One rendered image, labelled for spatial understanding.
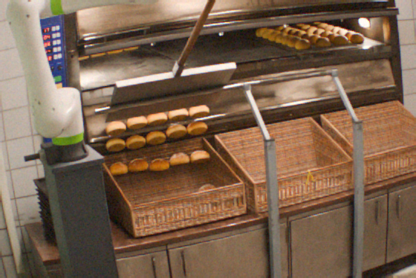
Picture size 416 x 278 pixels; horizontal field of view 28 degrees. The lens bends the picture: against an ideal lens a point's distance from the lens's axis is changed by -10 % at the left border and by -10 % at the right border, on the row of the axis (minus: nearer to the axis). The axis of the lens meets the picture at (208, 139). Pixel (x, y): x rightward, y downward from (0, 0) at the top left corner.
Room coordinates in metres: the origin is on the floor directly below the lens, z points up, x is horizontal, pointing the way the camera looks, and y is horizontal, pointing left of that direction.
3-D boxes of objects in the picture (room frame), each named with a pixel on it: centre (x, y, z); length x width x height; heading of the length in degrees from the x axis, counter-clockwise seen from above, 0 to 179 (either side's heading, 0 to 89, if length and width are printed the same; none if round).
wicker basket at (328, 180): (4.22, -0.37, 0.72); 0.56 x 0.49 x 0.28; 110
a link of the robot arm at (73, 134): (3.00, 0.50, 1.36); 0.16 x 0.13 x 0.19; 170
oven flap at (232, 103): (4.46, -0.26, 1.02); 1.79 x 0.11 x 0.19; 110
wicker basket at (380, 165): (4.42, -0.94, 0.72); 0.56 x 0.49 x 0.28; 110
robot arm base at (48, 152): (2.99, 0.55, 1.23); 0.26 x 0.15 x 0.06; 114
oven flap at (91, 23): (4.46, -0.26, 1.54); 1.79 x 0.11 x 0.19; 110
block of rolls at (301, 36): (5.07, -0.66, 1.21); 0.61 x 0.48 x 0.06; 20
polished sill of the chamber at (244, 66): (4.48, -0.25, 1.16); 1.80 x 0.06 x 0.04; 110
